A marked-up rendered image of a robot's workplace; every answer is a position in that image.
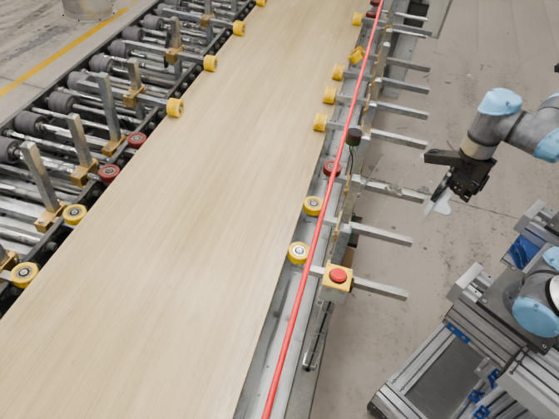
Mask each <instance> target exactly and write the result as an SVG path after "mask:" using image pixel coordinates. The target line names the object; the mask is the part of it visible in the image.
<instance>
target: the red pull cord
mask: <svg viewBox="0 0 559 419"><path fill-rule="evenodd" d="M382 5H383V0H381V1H380V4H379V7H378V12H377V15H376V18H375V21H374V25H373V30H372V32H371V36H370V38H369V44H368V47H367V50H366V53H365V56H364V61H363V65H362V67H361V71H360V73H359V79H358V82H357V85H356V88H355V91H354V96H353V100H352V102H351V106H350V108H349V113H348V117H347V120H346V123H345V126H344V131H343V134H342V137H341V141H340V143H339V148H338V152H337V155H336V158H335V161H334V166H333V169H332V172H331V176H330V178H329V183H328V187H327V190H326V193H325V196H324V201H323V204H322V207H321V211H320V213H319V218H318V222H317V224H316V228H315V231H314V237H313V239H312V243H311V245H310V249H309V254H308V257H307V260H306V263H305V266H304V272H303V274H302V278H301V280H300V284H299V289H298V292H297V295H296V298H295V301H294V306H293V309H292V313H291V315H290V319H289V324H288V327H287V330H286V333H285V336H284V341H283V344H282V348H281V350H280V354H279V359H278V362H277V365H276V368H275V373H274V376H273V379H272V383H271V385H270V390H269V394H268V396H267V400H266V403H265V408H264V411H263V414H262V417H261V419H269V418H270V413H271V409H272V406H273V403H274V399H275V394H276V391H277V388H278V385H279V381H280V376H281V373H282V370H283V366H284V361H285V358H286V354H287V352H288V348H289V343H290V339H291V336H292V333H293V330H294V325H295V321H296V318H297V315H298V311H299V306H300V303H301V300H302V297H303V293H304V288H305V285H306V282H307V278H308V275H309V270H310V266H311V264H312V260H313V257H314V251H315V248H316V245H317V242H318V238H319V233H320V230H321V227H322V223H323V220H324V215H325V211H326V209H327V205H328V202H329V197H330V193H331V190H332V187H333V184H334V178H335V176H336V172H337V169H338V166H339V160H340V157H341V154H342V150H343V148H344V142H345V139H346V135H347V132H348V129H349V123H350V121H351V117H352V114H353V111H354V105H355V102H356V99H357V95H358V93H359V87H360V84H361V81H362V77H363V74H364V68H365V66H366V62H367V59H368V56H369V51H370V47H371V44H372V41H373V35H374V33H375V29H376V26H377V23H378V17H379V14H380V11H381V7H382Z"/></svg>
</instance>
